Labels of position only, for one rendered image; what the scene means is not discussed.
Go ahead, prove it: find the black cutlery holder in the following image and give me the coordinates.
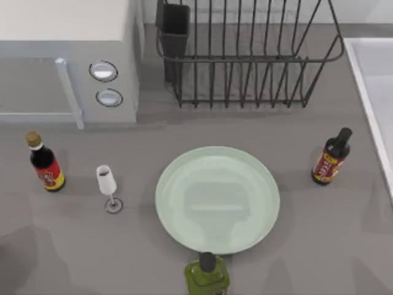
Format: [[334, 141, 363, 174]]
[[155, 0, 191, 57]]

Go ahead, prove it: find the green bottle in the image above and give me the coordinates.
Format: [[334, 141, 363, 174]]
[[184, 251, 230, 295]]

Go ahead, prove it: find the pale microwave oven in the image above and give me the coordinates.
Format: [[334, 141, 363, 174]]
[[0, 0, 145, 130]]

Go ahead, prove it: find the large microwave knob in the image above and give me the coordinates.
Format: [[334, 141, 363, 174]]
[[88, 60, 119, 83]]

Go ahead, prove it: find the black-capped dark sauce bottle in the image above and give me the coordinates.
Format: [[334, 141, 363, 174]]
[[311, 127, 353, 186]]

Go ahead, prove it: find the white wine glass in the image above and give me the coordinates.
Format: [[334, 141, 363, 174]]
[[96, 165, 124, 214]]

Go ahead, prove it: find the black wire dish rack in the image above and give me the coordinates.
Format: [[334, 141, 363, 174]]
[[155, 0, 344, 109]]

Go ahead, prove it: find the gold-capped dark sauce bottle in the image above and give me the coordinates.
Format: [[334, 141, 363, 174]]
[[25, 131, 66, 193]]

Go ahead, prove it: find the pale green plate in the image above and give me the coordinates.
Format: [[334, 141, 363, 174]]
[[154, 146, 281, 256]]

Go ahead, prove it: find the microwave door handle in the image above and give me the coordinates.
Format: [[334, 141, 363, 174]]
[[55, 58, 85, 130]]

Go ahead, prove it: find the small microwave knob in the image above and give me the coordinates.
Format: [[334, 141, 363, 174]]
[[95, 88, 124, 108]]

